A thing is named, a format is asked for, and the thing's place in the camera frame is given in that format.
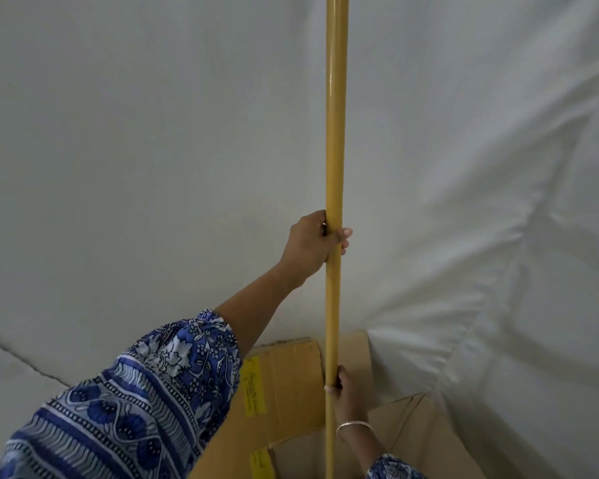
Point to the person's left hand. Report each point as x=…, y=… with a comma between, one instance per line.
x=307, y=246

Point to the person's right hand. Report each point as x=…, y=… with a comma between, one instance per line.
x=350, y=396

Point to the person's right fingers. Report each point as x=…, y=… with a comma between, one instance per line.
x=331, y=389

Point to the person's left thumb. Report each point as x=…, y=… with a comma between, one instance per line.
x=340, y=234

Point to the long yellow wooden pole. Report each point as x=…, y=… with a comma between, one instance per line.
x=335, y=144

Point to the person's left forearm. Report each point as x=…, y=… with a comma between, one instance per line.
x=257, y=306

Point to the person's right forearm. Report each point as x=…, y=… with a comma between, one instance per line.
x=367, y=443

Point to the brown cardboard box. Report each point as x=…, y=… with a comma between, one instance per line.
x=289, y=394

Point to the silver bangle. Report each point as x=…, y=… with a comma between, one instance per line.
x=355, y=425

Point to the yellow tape label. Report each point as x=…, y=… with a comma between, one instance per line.
x=260, y=464
x=252, y=389

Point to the blue floral patterned sleeve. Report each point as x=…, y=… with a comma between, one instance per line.
x=392, y=468
x=130, y=404

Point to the white cloth sheet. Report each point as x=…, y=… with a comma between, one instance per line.
x=479, y=194

